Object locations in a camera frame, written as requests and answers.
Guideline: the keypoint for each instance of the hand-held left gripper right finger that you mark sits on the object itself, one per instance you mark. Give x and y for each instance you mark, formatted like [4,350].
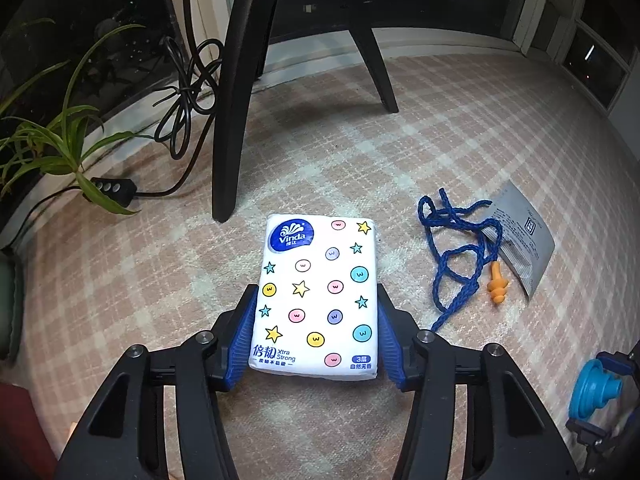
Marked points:
[395,355]

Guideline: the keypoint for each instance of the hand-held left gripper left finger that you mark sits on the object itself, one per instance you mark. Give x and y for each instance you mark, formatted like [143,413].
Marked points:
[240,350]

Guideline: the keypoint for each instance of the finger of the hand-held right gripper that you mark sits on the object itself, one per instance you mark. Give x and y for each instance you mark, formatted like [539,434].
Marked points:
[607,447]
[622,362]

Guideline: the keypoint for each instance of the blue earplug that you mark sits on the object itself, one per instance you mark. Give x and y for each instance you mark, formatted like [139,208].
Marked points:
[595,387]

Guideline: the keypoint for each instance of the white star print tissue pack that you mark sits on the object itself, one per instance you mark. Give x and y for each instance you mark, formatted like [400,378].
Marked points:
[315,290]

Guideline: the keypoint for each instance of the orange earplug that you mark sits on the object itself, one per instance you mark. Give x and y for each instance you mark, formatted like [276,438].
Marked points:
[496,287]

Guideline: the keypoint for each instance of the grey foil packet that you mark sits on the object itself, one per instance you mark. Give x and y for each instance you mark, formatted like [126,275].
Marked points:
[525,240]

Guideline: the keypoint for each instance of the black inline remote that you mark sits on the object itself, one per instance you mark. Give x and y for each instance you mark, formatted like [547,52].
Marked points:
[112,187]

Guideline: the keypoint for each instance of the brown cardboard box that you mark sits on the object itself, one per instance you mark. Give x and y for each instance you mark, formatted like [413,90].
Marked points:
[20,430]

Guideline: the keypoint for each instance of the green plant pot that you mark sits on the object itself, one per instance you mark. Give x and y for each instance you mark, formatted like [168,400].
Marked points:
[7,305]

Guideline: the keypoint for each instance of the black tripod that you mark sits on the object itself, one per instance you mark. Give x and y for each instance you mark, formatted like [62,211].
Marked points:
[235,110]

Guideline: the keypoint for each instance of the green leafy plant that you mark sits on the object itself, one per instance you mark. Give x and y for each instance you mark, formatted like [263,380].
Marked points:
[65,135]

